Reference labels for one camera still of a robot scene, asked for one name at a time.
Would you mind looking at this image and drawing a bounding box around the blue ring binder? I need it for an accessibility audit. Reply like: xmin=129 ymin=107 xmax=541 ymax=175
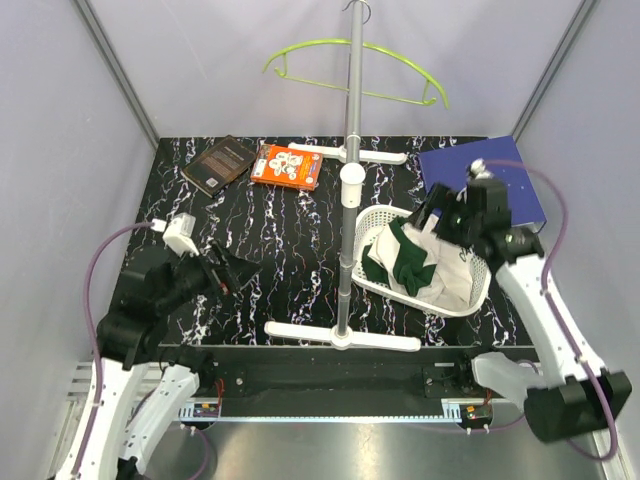
xmin=419 ymin=136 xmax=546 ymax=233

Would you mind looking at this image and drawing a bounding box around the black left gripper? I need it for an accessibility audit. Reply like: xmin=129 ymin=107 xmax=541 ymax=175
xmin=157 ymin=236 xmax=262 ymax=313

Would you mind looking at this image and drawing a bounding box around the orange book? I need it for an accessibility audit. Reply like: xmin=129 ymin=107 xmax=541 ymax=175
xmin=250 ymin=144 xmax=323 ymax=191

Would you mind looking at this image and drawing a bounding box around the lime green clothes hanger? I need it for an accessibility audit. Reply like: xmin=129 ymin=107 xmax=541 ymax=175
xmin=261 ymin=0 xmax=451 ymax=111

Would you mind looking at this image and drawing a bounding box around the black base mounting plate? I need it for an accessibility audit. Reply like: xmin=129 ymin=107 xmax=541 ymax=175
xmin=149 ymin=344 xmax=514 ymax=401

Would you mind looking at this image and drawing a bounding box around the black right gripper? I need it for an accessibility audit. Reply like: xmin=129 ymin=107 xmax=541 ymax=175
xmin=407 ymin=182 xmax=481 ymax=251

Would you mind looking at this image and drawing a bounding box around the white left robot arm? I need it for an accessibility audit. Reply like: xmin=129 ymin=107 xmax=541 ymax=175
xmin=54 ymin=244 xmax=261 ymax=479

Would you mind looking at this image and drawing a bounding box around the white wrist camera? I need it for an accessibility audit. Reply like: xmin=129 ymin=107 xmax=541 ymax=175
xmin=466 ymin=158 xmax=494 ymax=182
xmin=162 ymin=213 xmax=200 ymax=257

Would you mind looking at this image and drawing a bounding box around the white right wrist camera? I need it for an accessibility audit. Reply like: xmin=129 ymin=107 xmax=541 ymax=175
xmin=466 ymin=158 xmax=494 ymax=182

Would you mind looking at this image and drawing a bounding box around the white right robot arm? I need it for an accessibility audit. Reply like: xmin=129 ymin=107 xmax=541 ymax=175
xmin=410 ymin=178 xmax=632 ymax=443

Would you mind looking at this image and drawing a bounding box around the white perforated plastic basket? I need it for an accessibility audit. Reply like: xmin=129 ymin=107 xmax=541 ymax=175
xmin=352 ymin=205 xmax=491 ymax=317

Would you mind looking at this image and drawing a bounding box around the dark brown book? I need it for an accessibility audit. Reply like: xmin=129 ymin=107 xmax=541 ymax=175
xmin=181 ymin=135 xmax=256 ymax=198

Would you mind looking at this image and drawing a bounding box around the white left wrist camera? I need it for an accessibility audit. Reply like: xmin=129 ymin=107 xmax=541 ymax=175
xmin=162 ymin=213 xmax=200 ymax=257

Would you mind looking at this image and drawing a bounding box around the grey clothes rack stand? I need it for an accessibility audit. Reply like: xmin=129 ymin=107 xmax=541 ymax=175
xmin=264 ymin=1 xmax=421 ymax=352

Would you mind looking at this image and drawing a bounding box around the green and white t shirt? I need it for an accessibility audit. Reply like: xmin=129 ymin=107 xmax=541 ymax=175
xmin=361 ymin=214 xmax=473 ymax=311

